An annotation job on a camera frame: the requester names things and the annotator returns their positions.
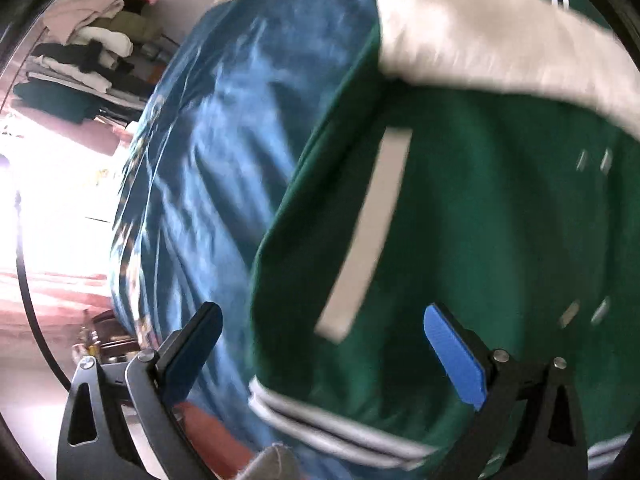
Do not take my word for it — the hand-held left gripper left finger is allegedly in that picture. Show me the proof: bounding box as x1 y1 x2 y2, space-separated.
56 302 224 480

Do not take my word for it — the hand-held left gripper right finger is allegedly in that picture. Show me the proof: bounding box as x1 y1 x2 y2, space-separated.
423 303 589 480

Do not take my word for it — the green and white varsity jacket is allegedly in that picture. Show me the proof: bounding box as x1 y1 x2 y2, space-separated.
244 0 640 480

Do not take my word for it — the pile of folded clothes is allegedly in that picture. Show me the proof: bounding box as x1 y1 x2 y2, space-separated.
12 0 166 126

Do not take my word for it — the blue bed sheet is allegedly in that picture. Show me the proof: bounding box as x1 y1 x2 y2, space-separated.
109 0 386 480

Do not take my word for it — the black curved pole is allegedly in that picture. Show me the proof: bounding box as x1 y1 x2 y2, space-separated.
14 195 73 393

